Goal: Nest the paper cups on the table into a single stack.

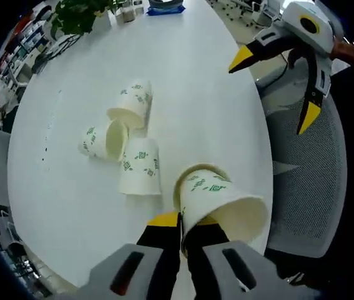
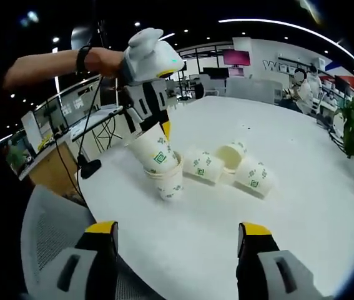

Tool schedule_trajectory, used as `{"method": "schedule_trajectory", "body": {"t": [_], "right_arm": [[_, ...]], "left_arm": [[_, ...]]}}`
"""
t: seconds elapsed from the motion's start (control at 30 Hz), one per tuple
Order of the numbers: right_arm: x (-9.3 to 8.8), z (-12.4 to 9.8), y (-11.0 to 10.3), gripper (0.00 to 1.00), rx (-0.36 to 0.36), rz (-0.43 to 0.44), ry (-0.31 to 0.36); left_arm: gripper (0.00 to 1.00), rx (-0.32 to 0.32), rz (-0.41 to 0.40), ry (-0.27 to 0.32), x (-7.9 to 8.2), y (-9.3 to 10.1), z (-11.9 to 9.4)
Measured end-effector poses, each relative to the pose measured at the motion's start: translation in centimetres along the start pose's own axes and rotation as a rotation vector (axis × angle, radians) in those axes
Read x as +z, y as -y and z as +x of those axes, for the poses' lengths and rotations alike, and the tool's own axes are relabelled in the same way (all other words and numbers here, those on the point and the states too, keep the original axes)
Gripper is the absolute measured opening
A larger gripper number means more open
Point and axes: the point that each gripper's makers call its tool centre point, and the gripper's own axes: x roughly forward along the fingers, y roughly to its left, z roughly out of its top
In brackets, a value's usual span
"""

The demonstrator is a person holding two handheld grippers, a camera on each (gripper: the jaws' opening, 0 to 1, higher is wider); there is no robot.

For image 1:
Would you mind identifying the white storage shelf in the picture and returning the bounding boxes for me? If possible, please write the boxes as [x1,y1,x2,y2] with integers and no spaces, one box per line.
[6,18,52,68]

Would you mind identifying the person's right hand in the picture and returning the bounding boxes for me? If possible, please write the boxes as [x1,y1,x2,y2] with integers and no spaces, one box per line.
[332,38,354,64]

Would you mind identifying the black cable bundle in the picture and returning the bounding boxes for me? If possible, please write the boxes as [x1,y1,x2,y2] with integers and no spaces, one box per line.
[34,33,82,74]

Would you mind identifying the grey mesh office chair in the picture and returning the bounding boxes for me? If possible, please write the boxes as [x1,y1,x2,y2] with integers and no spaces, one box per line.
[256,57,348,259]

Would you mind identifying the glass jar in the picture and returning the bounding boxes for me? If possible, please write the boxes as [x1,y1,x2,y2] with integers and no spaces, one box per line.
[120,5,137,23]

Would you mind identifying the blue tissue pack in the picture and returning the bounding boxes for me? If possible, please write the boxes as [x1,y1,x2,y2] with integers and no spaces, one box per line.
[145,5,187,16]

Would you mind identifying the green potted plant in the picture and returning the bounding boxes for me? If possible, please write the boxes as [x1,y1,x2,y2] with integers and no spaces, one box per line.
[50,0,124,41]

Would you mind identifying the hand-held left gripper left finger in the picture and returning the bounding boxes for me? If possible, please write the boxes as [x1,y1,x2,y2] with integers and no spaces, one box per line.
[81,211,183,300]

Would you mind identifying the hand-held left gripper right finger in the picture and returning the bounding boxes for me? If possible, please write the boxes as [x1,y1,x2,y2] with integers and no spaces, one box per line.
[182,218,303,300]

